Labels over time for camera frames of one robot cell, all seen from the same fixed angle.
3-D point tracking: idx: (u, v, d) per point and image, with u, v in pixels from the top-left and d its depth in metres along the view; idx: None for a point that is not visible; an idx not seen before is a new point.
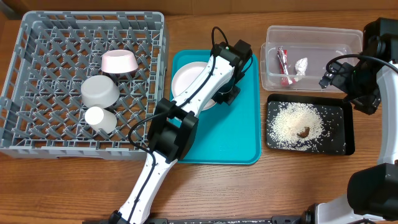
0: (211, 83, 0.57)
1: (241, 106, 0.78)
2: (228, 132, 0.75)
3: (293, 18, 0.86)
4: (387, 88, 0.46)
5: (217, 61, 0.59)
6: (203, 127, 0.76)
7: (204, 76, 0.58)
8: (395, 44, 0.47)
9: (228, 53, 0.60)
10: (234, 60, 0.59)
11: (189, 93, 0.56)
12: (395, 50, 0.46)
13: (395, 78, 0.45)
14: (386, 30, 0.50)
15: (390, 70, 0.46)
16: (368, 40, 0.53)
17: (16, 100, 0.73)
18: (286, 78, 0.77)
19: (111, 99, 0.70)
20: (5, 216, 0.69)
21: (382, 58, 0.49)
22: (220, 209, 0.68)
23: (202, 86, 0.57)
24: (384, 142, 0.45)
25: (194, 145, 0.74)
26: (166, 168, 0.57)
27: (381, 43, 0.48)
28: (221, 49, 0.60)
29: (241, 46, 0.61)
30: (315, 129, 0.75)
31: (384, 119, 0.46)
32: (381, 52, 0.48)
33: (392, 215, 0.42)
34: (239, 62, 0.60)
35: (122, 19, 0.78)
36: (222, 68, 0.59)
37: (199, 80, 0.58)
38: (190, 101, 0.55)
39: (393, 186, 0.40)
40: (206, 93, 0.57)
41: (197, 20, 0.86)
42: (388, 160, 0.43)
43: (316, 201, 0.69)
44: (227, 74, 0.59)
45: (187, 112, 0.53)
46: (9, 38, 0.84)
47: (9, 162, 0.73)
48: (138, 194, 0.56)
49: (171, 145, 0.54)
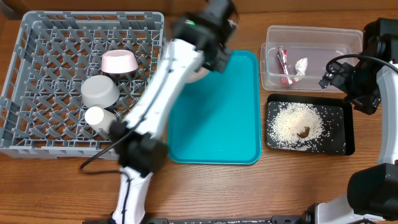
0: (170, 84, 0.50)
1: (228, 103, 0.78)
2: (216, 128, 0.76)
3: (293, 18, 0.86)
4: (386, 88, 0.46)
5: (176, 50, 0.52)
6: (191, 125, 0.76)
7: (162, 75, 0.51)
8: (395, 44, 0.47)
9: (192, 30, 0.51)
10: (199, 43, 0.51)
11: (145, 104, 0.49)
12: (395, 51, 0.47)
13: (395, 78, 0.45)
14: (385, 30, 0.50)
15: (390, 70, 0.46)
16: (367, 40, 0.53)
17: (16, 101, 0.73)
18: (286, 78, 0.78)
19: (111, 99, 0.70)
20: (5, 216, 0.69)
21: (382, 58, 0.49)
22: (220, 209, 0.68)
23: (160, 91, 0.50)
24: (384, 142, 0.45)
25: (185, 145, 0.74)
26: (145, 180, 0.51)
27: (381, 44, 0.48)
28: (183, 25, 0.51)
29: (217, 7, 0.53)
30: (315, 129, 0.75)
31: (384, 119, 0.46)
32: (381, 52, 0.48)
33: (392, 215, 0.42)
34: (208, 38, 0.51)
35: (122, 19, 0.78)
36: (184, 59, 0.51)
37: (157, 83, 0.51)
38: (146, 117, 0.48)
39: (393, 186, 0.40)
40: (167, 98, 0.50)
41: None
42: (388, 160, 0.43)
43: (316, 201, 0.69)
44: (189, 66, 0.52)
45: (143, 134, 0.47)
46: (9, 38, 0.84)
47: (9, 162, 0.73)
48: (124, 205, 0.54)
49: (138, 165, 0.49)
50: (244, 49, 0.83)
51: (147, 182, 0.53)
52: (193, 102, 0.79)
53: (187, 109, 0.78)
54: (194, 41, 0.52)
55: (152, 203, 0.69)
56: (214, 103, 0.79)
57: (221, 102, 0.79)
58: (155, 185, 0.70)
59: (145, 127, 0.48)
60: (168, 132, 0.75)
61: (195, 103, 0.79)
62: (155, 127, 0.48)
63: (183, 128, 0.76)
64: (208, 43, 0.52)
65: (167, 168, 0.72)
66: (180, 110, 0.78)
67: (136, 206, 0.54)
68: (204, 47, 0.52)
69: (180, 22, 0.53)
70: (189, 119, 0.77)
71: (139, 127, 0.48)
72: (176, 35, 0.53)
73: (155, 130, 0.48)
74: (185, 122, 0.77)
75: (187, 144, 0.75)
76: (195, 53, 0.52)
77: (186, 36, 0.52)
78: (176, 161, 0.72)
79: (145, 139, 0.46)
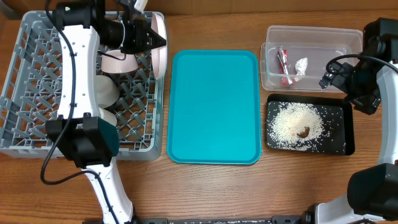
0: (80, 65, 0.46)
1: (227, 103, 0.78)
2: (216, 128, 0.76)
3: (293, 18, 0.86)
4: (386, 89, 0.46)
5: (68, 35, 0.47)
6: (190, 126, 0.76)
7: (69, 63, 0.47)
8: (395, 44, 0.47)
9: (71, 15, 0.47)
10: (86, 19, 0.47)
11: (68, 94, 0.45)
12: (395, 50, 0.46)
13: (395, 79, 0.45)
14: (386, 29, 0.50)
15: (390, 70, 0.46)
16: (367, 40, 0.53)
17: (16, 101, 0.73)
18: (286, 78, 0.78)
19: (111, 99, 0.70)
20: (5, 216, 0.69)
21: (383, 58, 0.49)
22: (220, 209, 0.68)
23: (75, 77, 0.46)
24: (384, 142, 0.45)
25: (185, 147, 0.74)
26: (112, 168, 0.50)
27: (381, 43, 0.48)
28: (60, 15, 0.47)
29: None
30: (315, 129, 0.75)
31: (384, 119, 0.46)
32: (381, 53, 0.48)
33: (392, 215, 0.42)
34: (91, 14, 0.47)
35: None
36: (80, 39, 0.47)
37: (68, 73, 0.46)
38: (76, 103, 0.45)
39: (393, 186, 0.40)
40: (86, 79, 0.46)
41: (196, 19, 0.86)
42: (388, 160, 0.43)
43: (316, 201, 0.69)
44: (92, 42, 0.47)
45: (81, 118, 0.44)
46: (8, 38, 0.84)
47: (9, 163, 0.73)
48: (107, 202, 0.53)
49: (94, 154, 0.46)
50: (244, 48, 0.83)
51: (115, 169, 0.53)
52: (193, 101, 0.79)
53: (186, 109, 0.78)
54: (77, 22, 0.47)
55: (151, 203, 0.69)
56: (213, 104, 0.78)
57: (221, 102, 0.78)
58: (154, 185, 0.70)
59: (80, 114, 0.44)
60: (168, 132, 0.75)
61: (196, 103, 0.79)
62: (89, 107, 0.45)
63: (183, 129, 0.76)
64: (95, 22, 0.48)
65: (167, 167, 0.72)
66: (180, 110, 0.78)
67: (119, 197, 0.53)
68: (94, 23, 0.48)
69: (55, 12, 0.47)
70: (188, 120, 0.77)
71: (74, 116, 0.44)
72: (60, 25, 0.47)
73: (92, 110, 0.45)
74: (184, 122, 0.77)
75: (186, 144, 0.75)
76: (88, 30, 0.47)
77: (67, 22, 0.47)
78: (176, 161, 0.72)
79: (86, 122, 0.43)
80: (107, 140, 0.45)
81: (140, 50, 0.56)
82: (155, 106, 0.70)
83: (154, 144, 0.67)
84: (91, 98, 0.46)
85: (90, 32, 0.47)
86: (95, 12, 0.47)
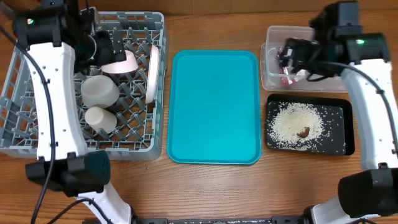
0: (55, 94, 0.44)
1: (227, 104, 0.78)
2: (216, 128, 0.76)
3: (294, 18, 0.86)
4: (354, 94, 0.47)
5: (36, 60, 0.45)
6: (189, 126, 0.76)
7: (42, 91, 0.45)
8: (351, 45, 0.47)
9: (37, 29, 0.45)
10: (55, 31, 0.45)
11: (46, 131, 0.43)
12: (353, 52, 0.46)
13: (360, 81, 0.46)
14: (345, 19, 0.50)
15: (352, 71, 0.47)
16: (327, 27, 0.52)
17: (16, 101, 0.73)
18: (286, 78, 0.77)
19: (111, 99, 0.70)
20: (5, 216, 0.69)
21: (342, 59, 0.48)
22: (220, 209, 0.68)
23: (51, 109, 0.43)
24: (364, 148, 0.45)
25: (185, 146, 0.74)
26: (106, 192, 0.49)
27: (339, 46, 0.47)
28: (24, 31, 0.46)
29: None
30: (315, 129, 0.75)
31: (359, 123, 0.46)
32: (340, 55, 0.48)
33: (385, 214, 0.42)
34: (61, 23, 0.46)
35: (122, 19, 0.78)
36: (53, 63, 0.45)
37: (42, 103, 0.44)
38: (56, 142, 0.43)
39: (380, 191, 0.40)
40: (63, 111, 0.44)
41: (197, 20, 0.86)
42: (371, 165, 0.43)
43: (316, 201, 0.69)
44: (65, 65, 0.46)
45: (65, 158, 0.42)
46: (8, 38, 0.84)
47: (9, 163, 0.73)
48: (105, 218, 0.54)
49: (86, 185, 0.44)
50: (244, 48, 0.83)
51: (110, 189, 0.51)
52: (192, 102, 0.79)
53: (186, 110, 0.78)
54: (46, 39, 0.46)
55: (151, 203, 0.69)
56: (212, 104, 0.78)
57: (220, 103, 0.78)
58: (154, 186, 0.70)
59: (61, 152, 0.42)
60: (168, 132, 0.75)
61: (196, 102, 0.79)
62: (72, 144, 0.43)
63: (183, 129, 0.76)
64: (64, 33, 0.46)
65: (167, 167, 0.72)
66: (180, 110, 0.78)
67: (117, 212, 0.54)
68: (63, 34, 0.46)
69: (17, 23, 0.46)
70: (188, 120, 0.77)
71: (57, 157, 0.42)
72: (27, 42, 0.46)
73: (76, 148, 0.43)
74: (184, 122, 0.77)
75: (186, 144, 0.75)
76: (60, 48, 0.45)
77: (35, 38, 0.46)
78: (176, 161, 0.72)
79: (71, 162, 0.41)
80: (96, 173, 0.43)
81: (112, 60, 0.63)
82: (155, 106, 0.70)
83: (154, 144, 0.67)
84: (74, 133, 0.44)
85: (63, 51, 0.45)
86: (64, 20, 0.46)
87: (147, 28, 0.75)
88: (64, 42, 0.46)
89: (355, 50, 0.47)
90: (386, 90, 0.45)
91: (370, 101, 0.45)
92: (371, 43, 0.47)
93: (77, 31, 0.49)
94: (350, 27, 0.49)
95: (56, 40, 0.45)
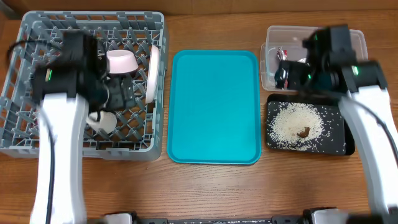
0: (63, 147, 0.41)
1: (227, 104, 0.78)
2: (216, 129, 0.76)
3: (294, 18, 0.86)
4: (354, 127, 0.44)
5: (49, 113, 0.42)
6: (189, 126, 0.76)
7: (46, 142, 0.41)
8: (347, 75, 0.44)
9: (53, 86, 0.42)
10: (71, 86, 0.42)
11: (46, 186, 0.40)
12: (349, 81, 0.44)
13: (360, 112, 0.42)
14: (337, 44, 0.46)
15: (351, 102, 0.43)
16: (321, 47, 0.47)
17: (16, 100, 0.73)
18: None
19: None
20: (5, 216, 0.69)
21: (339, 89, 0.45)
22: (220, 209, 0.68)
23: (53, 164, 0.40)
24: (370, 184, 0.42)
25: (185, 146, 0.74)
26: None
27: (334, 75, 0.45)
28: (40, 86, 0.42)
29: (76, 43, 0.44)
30: (315, 129, 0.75)
31: (363, 158, 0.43)
32: (336, 85, 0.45)
33: None
34: (78, 79, 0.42)
35: (122, 19, 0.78)
36: (64, 119, 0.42)
37: (46, 157, 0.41)
38: (54, 197, 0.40)
39: None
40: (66, 168, 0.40)
41: (197, 20, 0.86)
42: (380, 206, 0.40)
43: (316, 201, 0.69)
44: (76, 121, 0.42)
45: None
46: (9, 38, 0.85)
47: (8, 163, 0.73)
48: None
49: None
50: (244, 48, 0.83)
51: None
52: (192, 103, 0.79)
53: (186, 109, 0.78)
54: (61, 94, 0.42)
55: (151, 203, 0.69)
56: (213, 104, 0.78)
57: (220, 103, 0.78)
58: (154, 185, 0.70)
59: (58, 219, 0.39)
60: (168, 132, 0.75)
61: (196, 102, 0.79)
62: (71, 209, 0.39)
63: (183, 129, 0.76)
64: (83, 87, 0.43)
65: (167, 168, 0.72)
66: (180, 111, 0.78)
67: None
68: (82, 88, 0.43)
69: (36, 75, 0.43)
70: (188, 121, 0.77)
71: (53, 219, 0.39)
72: (43, 95, 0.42)
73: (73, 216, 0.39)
74: (184, 122, 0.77)
75: (187, 145, 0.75)
76: (73, 102, 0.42)
77: (51, 94, 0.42)
78: (176, 161, 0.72)
79: None
80: None
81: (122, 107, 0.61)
82: (155, 106, 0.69)
83: (154, 144, 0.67)
84: (74, 193, 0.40)
85: (75, 106, 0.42)
86: (83, 76, 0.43)
87: (146, 28, 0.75)
88: (79, 98, 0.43)
89: (351, 80, 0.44)
90: (387, 120, 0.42)
91: (373, 135, 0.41)
92: (365, 71, 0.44)
93: (96, 82, 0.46)
94: (344, 53, 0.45)
95: (72, 95, 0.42)
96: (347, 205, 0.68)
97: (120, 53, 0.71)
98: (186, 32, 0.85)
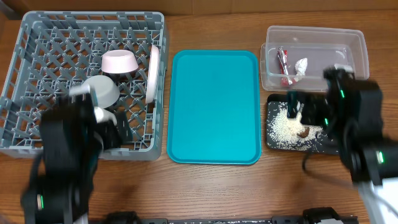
0: None
1: (227, 104, 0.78)
2: (217, 129, 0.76)
3: (293, 18, 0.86)
4: (370, 211, 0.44)
5: None
6: (189, 126, 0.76)
7: None
8: (369, 157, 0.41)
9: (47, 211, 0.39)
10: (65, 206, 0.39)
11: None
12: (373, 171, 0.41)
13: (382, 208, 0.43)
14: (365, 115, 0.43)
15: (375, 197, 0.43)
16: (347, 114, 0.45)
17: (17, 101, 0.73)
18: (286, 78, 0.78)
19: (110, 100, 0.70)
20: (5, 216, 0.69)
21: (362, 173, 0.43)
22: (220, 209, 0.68)
23: None
24: None
25: (185, 147, 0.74)
26: None
27: (356, 158, 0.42)
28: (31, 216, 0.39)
29: (58, 140, 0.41)
30: (315, 129, 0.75)
31: None
32: (359, 168, 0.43)
33: None
34: (73, 198, 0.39)
35: (122, 19, 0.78)
36: None
37: None
38: None
39: None
40: None
41: (197, 20, 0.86)
42: None
43: (316, 201, 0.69)
44: None
45: None
46: (9, 38, 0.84)
47: (8, 162, 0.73)
48: None
49: None
50: (244, 48, 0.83)
51: None
52: (192, 103, 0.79)
53: (186, 110, 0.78)
54: (56, 216, 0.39)
55: (151, 203, 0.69)
56: (213, 104, 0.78)
57: (220, 104, 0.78)
58: (154, 185, 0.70)
59: None
60: (168, 132, 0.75)
61: (196, 103, 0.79)
62: None
63: (183, 129, 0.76)
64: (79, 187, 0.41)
65: (167, 168, 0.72)
66: (180, 111, 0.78)
67: None
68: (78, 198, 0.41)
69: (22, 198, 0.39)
70: (188, 121, 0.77)
71: None
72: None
73: None
74: (184, 122, 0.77)
75: (187, 145, 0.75)
76: None
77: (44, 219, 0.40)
78: (176, 161, 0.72)
79: None
80: None
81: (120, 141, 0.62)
82: (155, 107, 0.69)
83: (154, 144, 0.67)
84: None
85: None
86: (78, 194, 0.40)
87: (146, 28, 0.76)
88: (75, 217, 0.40)
89: (375, 170, 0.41)
90: None
91: None
92: (392, 155, 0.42)
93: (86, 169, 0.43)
94: (370, 124, 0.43)
95: (69, 223, 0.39)
96: (347, 205, 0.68)
97: (118, 53, 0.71)
98: (186, 32, 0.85)
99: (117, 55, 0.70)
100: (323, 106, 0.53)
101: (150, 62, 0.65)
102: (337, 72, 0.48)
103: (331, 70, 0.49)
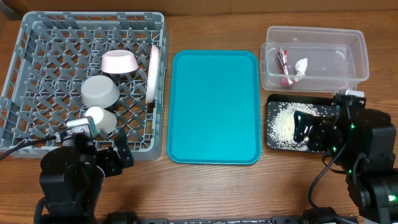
0: None
1: (227, 105, 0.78)
2: (217, 129, 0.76)
3: (293, 18, 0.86)
4: None
5: None
6: (189, 126, 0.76)
7: None
8: (379, 193, 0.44)
9: None
10: None
11: None
12: (383, 211, 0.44)
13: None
14: (377, 151, 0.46)
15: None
16: (359, 145, 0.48)
17: (17, 101, 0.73)
18: (286, 78, 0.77)
19: (111, 99, 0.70)
20: (5, 216, 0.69)
21: (370, 208, 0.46)
22: (220, 209, 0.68)
23: None
24: None
25: (185, 147, 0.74)
26: None
27: (364, 193, 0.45)
28: None
29: (60, 192, 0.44)
30: None
31: None
32: (368, 203, 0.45)
33: None
34: None
35: (122, 19, 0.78)
36: None
37: None
38: None
39: None
40: None
41: (197, 20, 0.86)
42: None
43: (316, 201, 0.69)
44: None
45: None
46: (9, 38, 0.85)
47: (8, 162, 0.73)
48: None
49: None
50: (244, 49, 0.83)
51: None
52: (193, 103, 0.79)
53: (186, 110, 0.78)
54: None
55: (151, 203, 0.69)
56: (213, 104, 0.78)
57: (221, 104, 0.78)
58: (154, 185, 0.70)
59: None
60: (168, 132, 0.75)
61: (196, 103, 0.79)
62: None
63: (183, 129, 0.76)
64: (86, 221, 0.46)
65: (167, 168, 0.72)
66: (180, 111, 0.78)
67: None
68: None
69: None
70: (188, 121, 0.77)
71: None
72: None
73: None
74: (185, 123, 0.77)
75: (187, 145, 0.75)
76: None
77: None
78: (177, 161, 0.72)
79: None
80: None
81: (121, 163, 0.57)
82: (155, 107, 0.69)
83: (154, 144, 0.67)
84: None
85: None
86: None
87: (146, 28, 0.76)
88: None
89: (385, 208, 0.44)
90: None
91: None
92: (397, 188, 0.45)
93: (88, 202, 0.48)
94: (381, 159, 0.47)
95: None
96: (347, 205, 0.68)
97: (117, 52, 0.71)
98: (186, 32, 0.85)
99: (116, 54, 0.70)
100: (331, 131, 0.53)
101: (150, 60, 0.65)
102: (349, 100, 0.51)
103: (341, 98, 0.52)
